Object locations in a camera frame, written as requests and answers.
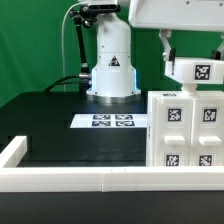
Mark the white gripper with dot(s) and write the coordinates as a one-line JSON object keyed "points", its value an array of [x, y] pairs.
{"points": [[193, 15]]}

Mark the small white tagged block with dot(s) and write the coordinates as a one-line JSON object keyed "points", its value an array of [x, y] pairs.
{"points": [[195, 70]]}

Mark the white door panel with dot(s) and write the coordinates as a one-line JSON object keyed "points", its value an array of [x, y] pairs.
{"points": [[207, 136], [174, 145]]}

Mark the white cabinet box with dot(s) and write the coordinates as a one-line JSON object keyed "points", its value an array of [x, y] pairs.
{"points": [[154, 115]]}

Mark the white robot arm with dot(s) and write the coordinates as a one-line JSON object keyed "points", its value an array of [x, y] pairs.
{"points": [[113, 77]]}

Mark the flat white tagged panel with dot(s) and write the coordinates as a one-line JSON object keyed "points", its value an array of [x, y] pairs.
{"points": [[109, 121]]}

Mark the black camera on mount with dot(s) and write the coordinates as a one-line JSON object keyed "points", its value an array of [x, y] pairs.
{"points": [[104, 6]]}

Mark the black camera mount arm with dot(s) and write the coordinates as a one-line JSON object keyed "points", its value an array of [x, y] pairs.
{"points": [[85, 71]]}

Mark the white U-shaped fence frame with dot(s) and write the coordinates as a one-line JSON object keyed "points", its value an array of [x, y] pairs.
{"points": [[100, 179]]}

